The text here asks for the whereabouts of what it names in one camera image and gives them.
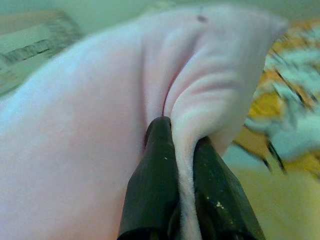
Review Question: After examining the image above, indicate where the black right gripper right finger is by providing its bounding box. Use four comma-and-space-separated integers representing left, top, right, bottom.
192, 136, 266, 240

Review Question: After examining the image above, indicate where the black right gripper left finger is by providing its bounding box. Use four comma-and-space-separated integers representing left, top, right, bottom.
118, 117, 181, 240

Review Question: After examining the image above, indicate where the pink pillow with cartoon print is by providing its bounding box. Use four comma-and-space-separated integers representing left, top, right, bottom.
0, 4, 289, 240

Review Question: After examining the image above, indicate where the yellow cartoon print blanket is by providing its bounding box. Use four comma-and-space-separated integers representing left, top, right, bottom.
232, 18, 320, 177

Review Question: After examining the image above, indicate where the floral patterned white bedsheet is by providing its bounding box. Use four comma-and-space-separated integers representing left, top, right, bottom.
0, 9, 85, 98

